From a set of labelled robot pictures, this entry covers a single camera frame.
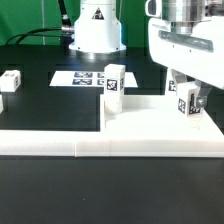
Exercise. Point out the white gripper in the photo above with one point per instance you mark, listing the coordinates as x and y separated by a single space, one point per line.
199 55

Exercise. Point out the white square table top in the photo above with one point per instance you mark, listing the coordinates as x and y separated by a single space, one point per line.
154 114

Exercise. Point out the white sheet with tags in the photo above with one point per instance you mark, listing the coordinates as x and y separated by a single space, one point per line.
77 79

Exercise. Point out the white L-shaped obstacle fence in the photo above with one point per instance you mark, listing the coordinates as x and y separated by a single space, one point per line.
108 144

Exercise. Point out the white part at left edge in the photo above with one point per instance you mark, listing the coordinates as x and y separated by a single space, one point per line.
1 104

